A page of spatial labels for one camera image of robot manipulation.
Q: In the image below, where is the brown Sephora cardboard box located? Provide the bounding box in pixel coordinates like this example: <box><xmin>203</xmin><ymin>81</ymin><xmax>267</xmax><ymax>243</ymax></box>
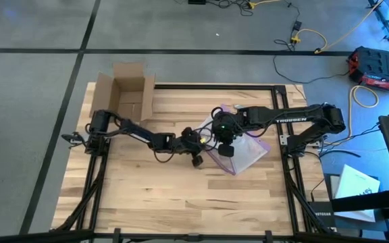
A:
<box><xmin>88</xmin><ymin>61</ymin><xmax>157</xmax><ymax>123</ymax></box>

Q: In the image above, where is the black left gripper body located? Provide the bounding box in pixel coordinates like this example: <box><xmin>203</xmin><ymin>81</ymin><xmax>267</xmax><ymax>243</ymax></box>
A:
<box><xmin>180</xmin><ymin>127</ymin><xmax>205</xmax><ymax>158</ymax></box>

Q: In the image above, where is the short yellow plug cable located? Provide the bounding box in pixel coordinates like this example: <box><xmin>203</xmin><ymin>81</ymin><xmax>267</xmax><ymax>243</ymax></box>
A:
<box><xmin>247</xmin><ymin>0</ymin><xmax>283</xmax><ymax>10</ymax></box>

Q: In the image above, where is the black floor cable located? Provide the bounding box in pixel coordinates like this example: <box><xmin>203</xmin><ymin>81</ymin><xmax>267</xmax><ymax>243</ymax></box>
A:
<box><xmin>273</xmin><ymin>39</ymin><xmax>351</xmax><ymax>85</ymax></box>

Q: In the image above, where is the white box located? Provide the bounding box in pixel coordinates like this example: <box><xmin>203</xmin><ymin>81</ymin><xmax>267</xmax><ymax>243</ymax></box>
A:
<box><xmin>333</xmin><ymin>163</ymin><xmax>382</xmax><ymax>224</ymax></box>

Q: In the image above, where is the black table frame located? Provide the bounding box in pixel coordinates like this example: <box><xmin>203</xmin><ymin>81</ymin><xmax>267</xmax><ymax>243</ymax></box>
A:
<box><xmin>49</xmin><ymin>82</ymin><xmax>332</xmax><ymax>237</ymax></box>

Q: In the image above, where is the black frame crossbar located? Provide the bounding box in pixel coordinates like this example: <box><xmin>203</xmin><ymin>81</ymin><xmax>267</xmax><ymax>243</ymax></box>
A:
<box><xmin>0</xmin><ymin>228</ymin><xmax>389</xmax><ymax>243</ymax></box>

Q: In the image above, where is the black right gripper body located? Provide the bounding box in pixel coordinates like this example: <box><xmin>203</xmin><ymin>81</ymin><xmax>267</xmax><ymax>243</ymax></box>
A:
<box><xmin>211</xmin><ymin>113</ymin><xmax>241</xmax><ymax>144</ymax></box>

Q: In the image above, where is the long yellow floor cable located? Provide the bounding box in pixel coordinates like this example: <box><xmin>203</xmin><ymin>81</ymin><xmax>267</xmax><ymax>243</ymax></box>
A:
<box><xmin>291</xmin><ymin>0</ymin><xmax>385</xmax><ymax>55</ymax></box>

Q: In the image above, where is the black blue cable bundle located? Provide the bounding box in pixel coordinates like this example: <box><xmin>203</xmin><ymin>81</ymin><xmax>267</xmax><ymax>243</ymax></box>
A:
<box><xmin>311</xmin><ymin>121</ymin><xmax>382</xmax><ymax>159</ymax></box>

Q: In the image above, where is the coiled yellow cable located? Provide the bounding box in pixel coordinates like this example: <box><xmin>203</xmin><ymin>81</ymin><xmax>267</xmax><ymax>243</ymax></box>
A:
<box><xmin>348</xmin><ymin>84</ymin><xmax>381</xmax><ymax>138</ymax></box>

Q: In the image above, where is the red black tool case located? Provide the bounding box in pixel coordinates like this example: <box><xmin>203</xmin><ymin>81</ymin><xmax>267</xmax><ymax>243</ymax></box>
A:
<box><xmin>346</xmin><ymin>45</ymin><xmax>389</xmax><ymax>92</ymax></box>

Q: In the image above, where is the purple-edged mesh zip pouch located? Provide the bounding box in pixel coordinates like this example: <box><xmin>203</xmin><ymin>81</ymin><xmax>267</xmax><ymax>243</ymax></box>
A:
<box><xmin>194</xmin><ymin>103</ymin><xmax>271</xmax><ymax>176</ymax></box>

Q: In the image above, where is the black Netgear device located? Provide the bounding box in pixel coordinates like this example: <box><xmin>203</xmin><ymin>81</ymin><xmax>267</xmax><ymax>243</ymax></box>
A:
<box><xmin>308</xmin><ymin>200</ymin><xmax>337</xmax><ymax>229</ymax></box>

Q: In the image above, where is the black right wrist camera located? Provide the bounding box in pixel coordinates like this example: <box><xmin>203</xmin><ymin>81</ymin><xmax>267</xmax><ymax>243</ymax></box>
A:
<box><xmin>217</xmin><ymin>143</ymin><xmax>235</xmax><ymax>158</ymax></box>

